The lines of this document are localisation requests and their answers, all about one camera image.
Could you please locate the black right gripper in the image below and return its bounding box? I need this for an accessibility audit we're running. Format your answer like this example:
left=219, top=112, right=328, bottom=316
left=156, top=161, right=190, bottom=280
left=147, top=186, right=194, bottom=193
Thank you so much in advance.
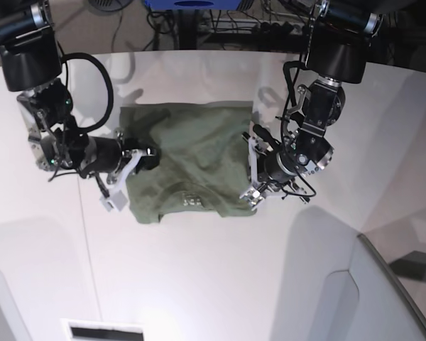
left=77, top=136, right=160, bottom=178

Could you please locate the white vent panel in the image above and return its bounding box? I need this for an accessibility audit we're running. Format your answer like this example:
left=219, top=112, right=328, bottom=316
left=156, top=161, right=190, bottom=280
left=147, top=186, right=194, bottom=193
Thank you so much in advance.
left=60, top=319, right=146, bottom=341

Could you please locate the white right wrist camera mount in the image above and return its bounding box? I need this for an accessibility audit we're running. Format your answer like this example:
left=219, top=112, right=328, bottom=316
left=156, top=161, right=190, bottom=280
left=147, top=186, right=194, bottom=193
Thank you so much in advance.
left=97, top=127, right=159, bottom=213

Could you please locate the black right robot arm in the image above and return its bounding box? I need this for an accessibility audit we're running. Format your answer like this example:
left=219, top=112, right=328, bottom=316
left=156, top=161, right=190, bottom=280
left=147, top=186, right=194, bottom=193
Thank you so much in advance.
left=0, top=1, right=160, bottom=178

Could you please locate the blue bin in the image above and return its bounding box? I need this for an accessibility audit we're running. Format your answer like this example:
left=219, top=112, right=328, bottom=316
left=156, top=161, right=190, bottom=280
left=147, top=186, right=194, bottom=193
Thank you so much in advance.
left=143, top=0, right=241, bottom=11

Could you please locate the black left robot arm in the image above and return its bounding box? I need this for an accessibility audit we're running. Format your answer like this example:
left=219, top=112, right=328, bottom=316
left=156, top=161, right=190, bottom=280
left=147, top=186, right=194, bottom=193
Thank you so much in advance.
left=249, top=1, right=381, bottom=187

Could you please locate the white power strip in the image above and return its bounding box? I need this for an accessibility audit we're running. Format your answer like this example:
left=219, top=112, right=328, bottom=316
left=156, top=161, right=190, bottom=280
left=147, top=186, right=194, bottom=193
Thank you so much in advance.
left=251, top=21, right=304, bottom=36

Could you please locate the green t-shirt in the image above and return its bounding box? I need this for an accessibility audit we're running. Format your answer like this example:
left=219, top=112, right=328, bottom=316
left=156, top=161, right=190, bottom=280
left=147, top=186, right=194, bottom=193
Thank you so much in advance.
left=119, top=102, right=253, bottom=224

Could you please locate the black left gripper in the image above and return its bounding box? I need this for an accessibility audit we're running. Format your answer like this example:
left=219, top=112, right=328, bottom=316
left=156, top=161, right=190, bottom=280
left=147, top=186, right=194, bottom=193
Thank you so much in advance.
left=253, top=124, right=296, bottom=184

